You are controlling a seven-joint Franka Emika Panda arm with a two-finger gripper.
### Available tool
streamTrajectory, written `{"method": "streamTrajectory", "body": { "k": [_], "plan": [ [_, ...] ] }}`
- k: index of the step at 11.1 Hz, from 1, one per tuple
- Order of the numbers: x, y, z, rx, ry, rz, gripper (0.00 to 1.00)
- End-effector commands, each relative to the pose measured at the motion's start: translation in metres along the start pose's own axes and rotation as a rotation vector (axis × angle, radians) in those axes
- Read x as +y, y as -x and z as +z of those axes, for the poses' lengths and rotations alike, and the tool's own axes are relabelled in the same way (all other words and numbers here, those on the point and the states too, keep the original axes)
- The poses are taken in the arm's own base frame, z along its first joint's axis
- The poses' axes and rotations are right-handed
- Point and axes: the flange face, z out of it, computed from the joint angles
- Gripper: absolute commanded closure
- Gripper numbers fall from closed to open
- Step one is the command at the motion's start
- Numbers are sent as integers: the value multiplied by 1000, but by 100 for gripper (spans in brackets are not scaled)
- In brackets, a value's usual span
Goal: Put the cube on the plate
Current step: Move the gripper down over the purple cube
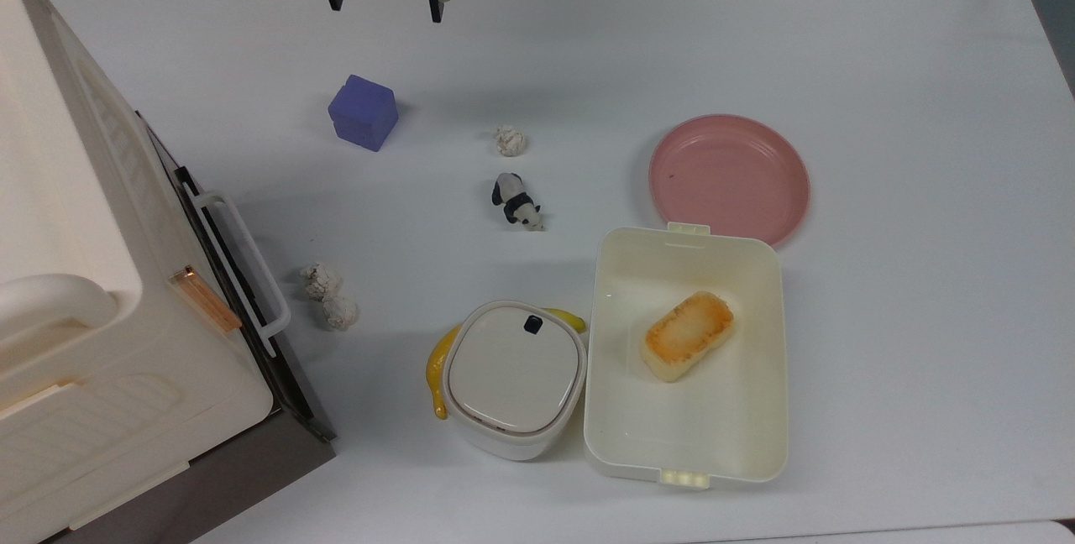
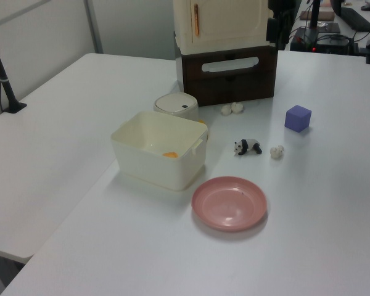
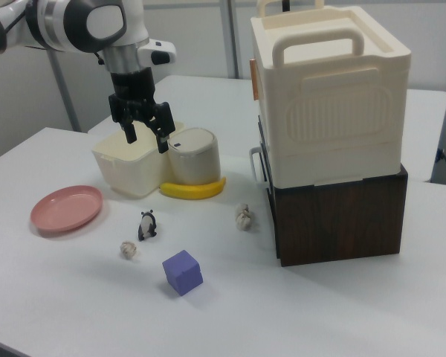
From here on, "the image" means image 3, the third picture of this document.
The cream round lidded bin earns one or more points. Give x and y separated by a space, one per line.
195 156

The panda figurine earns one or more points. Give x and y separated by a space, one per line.
147 224

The pink plate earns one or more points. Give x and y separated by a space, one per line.
66 209

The cream plastic storage box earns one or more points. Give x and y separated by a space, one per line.
331 100

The dark wooden box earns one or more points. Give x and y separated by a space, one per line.
338 223

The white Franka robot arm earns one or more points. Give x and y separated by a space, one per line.
59 26

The small crumpled paper ball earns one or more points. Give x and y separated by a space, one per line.
128 250

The cream rectangular plastic bin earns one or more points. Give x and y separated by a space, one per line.
130 163

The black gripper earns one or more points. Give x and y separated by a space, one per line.
132 92

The yellow banana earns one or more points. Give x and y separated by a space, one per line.
193 190

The purple cube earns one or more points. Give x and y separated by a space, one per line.
182 273

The beige garlic bulb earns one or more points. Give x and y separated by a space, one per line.
243 217

